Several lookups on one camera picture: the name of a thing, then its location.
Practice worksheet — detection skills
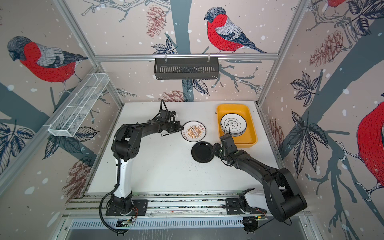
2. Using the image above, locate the small black plate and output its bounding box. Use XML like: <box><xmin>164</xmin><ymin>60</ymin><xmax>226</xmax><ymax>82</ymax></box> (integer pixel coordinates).
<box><xmin>191</xmin><ymin>141</ymin><xmax>214</xmax><ymax>164</ymax></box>

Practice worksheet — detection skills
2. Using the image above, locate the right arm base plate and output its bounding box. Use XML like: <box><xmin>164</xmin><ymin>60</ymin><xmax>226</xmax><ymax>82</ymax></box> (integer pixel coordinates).
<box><xmin>225</xmin><ymin>198</ymin><xmax>258</xmax><ymax>215</ymax></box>

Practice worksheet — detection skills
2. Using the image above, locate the white plate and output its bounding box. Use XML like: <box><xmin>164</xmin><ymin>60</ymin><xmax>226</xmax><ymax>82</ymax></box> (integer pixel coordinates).
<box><xmin>220</xmin><ymin>113</ymin><xmax>247</xmax><ymax>137</ymax></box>

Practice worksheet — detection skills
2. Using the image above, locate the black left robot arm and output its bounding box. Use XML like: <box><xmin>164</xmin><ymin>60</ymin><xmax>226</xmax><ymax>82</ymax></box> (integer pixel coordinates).
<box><xmin>109</xmin><ymin>109</ymin><xmax>184</xmax><ymax>214</ymax></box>

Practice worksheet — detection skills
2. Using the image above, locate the aluminium rail bed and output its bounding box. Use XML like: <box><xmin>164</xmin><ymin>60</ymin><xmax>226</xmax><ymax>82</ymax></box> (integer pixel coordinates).
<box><xmin>61</xmin><ymin>191</ymin><xmax>313</xmax><ymax>220</ymax></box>

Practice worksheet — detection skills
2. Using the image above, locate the black hanging wire basket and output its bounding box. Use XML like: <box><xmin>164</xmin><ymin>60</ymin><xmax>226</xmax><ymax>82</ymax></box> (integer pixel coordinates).
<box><xmin>154</xmin><ymin>58</ymin><xmax>220</xmax><ymax>80</ymax></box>

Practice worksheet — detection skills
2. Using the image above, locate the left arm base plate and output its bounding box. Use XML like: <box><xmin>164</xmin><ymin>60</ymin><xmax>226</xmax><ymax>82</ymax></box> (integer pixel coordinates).
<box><xmin>106</xmin><ymin>199</ymin><xmax>149</xmax><ymax>217</ymax></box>

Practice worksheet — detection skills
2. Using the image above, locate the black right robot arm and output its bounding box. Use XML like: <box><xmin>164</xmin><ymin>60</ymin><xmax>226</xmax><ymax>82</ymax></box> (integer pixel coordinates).
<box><xmin>212</xmin><ymin>134</ymin><xmax>308</xmax><ymax>222</ymax></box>

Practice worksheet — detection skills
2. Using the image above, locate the left black cable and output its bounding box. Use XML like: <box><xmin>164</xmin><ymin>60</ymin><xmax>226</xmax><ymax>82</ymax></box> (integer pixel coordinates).
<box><xmin>98</xmin><ymin>99</ymin><xmax>169</xmax><ymax>235</ymax></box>

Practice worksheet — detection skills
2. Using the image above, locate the white mesh wall shelf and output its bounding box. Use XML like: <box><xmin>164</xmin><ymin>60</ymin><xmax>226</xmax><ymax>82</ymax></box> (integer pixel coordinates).
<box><xmin>48</xmin><ymin>73</ymin><xmax>110</xmax><ymax>137</ymax></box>

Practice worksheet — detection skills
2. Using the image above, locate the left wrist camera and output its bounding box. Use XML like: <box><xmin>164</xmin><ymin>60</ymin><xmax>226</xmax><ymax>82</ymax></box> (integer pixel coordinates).
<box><xmin>157</xmin><ymin>110</ymin><xmax>177</xmax><ymax>123</ymax></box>

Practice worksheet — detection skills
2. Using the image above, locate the yellow plastic bin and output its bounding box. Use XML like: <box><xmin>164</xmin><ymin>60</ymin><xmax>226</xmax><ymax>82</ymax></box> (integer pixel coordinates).
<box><xmin>217</xmin><ymin>104</ymin><xmax>258</xmax><ymax>148</ymax></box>

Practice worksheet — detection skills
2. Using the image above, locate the orange sunburst plate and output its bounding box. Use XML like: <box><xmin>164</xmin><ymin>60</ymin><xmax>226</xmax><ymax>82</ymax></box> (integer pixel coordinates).
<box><xmin>181</xmin><ymin>121</ymin><xmax>207</xmax><ymax>143</ymax></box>

